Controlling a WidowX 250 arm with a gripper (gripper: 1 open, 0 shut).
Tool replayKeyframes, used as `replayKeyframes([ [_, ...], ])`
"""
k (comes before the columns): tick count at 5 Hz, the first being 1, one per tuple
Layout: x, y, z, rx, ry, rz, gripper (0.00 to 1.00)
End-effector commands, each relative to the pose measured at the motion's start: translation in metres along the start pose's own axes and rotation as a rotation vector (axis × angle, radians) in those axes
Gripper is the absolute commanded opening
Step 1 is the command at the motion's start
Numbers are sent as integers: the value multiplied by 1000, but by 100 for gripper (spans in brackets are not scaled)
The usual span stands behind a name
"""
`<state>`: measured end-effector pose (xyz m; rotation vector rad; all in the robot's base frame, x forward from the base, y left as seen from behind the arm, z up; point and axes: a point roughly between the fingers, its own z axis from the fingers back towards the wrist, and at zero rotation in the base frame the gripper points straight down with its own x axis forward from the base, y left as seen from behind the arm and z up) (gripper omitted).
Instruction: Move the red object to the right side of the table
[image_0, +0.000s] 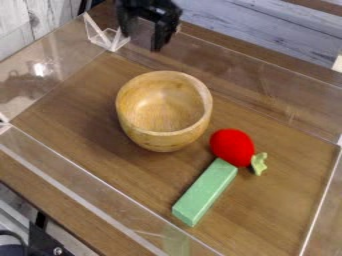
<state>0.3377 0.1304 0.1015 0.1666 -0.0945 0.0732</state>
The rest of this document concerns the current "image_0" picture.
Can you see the wooden bowl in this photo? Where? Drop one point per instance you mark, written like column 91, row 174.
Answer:
column 163, row 109

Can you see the black metal table bracket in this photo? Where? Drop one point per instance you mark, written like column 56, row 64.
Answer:
column 24, row 239

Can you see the clear acrylic corner bracket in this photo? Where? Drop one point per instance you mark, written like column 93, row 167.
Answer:
column 108, row 38

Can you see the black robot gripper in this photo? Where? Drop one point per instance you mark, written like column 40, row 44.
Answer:
column 163, row 12

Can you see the red plush strawberry toy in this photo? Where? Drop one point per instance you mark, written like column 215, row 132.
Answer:
column 232, row 146

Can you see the green rectangular block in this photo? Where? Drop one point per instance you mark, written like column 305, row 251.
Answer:
column 203, row 192

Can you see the clear acrylic tray wall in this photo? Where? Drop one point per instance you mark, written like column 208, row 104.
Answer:
column 68, row 159

